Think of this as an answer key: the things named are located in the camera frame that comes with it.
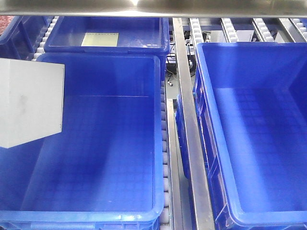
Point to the gray square hollow base block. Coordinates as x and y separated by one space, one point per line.
31 100

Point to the large blue bin left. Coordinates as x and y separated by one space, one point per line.
104 171

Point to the large blue bin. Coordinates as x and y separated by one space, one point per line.
104 171
251 101

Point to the large blue bin right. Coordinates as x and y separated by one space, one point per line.
251 101

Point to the blue bin with label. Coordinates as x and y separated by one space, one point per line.
126 35

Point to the steel divider rail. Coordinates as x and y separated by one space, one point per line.
203 215

